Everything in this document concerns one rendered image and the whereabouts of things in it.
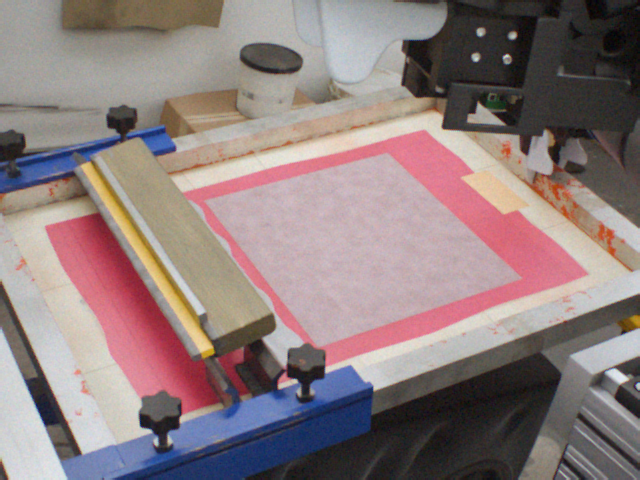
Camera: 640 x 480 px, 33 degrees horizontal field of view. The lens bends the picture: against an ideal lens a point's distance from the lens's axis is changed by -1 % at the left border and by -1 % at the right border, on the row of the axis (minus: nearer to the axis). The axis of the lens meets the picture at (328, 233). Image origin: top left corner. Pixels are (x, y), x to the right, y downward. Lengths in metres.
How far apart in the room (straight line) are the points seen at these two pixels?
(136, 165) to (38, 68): 2.05
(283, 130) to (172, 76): 2.00
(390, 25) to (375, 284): 0.91
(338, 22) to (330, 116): 1.18
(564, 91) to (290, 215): 0.98
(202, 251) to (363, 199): 0.35
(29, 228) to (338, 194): 0.43
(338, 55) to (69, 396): 0.77
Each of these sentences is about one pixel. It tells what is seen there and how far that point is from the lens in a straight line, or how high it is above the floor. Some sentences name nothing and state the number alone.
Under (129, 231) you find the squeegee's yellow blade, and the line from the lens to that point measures 1.33.
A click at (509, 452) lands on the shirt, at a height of 0.82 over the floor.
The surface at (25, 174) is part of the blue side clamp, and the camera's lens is 1.53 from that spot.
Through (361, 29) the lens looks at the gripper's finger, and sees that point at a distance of 0.48.
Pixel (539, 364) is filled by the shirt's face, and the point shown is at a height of 0.95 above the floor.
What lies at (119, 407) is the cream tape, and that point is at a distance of 1.22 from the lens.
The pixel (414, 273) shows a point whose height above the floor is 1.08.
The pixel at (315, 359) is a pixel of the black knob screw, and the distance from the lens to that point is 1.11.
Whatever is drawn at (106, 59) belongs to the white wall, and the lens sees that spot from 3.50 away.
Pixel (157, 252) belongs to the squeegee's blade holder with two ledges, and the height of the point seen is 1.13.
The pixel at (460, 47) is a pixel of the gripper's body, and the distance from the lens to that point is 0.51.
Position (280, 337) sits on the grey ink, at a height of 1.05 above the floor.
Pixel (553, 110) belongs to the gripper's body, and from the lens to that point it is 0.55.
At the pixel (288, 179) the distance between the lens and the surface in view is 1.57.
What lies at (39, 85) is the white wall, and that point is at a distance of 3.47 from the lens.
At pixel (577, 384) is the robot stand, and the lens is 1.10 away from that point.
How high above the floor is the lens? 1.82
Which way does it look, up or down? 31 degrees down
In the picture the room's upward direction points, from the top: 12 degrees clockwise
